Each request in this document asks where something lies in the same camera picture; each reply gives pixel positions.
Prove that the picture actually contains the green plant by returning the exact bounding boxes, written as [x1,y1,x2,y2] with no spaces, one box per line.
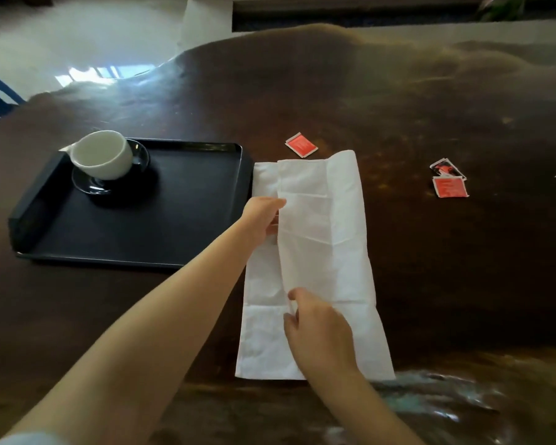
[477,0,529,21]

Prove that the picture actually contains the white paper napkin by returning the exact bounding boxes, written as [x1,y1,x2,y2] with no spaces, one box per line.
[234,150,396,381]

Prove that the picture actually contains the red sachet packet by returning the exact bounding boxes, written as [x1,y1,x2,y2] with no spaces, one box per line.
[285,132,319,159]
[432,176,470,199]

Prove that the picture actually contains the person's left forearm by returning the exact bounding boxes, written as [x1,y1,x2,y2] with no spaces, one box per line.
[0,222,260,445]

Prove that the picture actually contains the black rectangular tray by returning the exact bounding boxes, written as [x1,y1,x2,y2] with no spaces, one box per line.
[8,137,254,270]

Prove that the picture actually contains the black glossy saucer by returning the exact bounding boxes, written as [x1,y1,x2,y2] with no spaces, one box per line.
[71,139,151,196]

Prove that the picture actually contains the person's left hand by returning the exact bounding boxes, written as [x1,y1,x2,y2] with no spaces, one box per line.
[237,196,287,248]

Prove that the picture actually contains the white ceramic cup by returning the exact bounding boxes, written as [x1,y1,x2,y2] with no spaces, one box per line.
[69,130,134,181]

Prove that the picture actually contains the person's right forearm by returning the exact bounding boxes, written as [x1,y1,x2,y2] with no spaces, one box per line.
[306,366,427,445]

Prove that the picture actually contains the person's right hand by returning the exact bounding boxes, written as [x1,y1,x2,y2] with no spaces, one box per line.
[283,287,360,380]

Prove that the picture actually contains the torn red black sachet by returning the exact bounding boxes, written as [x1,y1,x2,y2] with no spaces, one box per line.
[429,158,468,181]

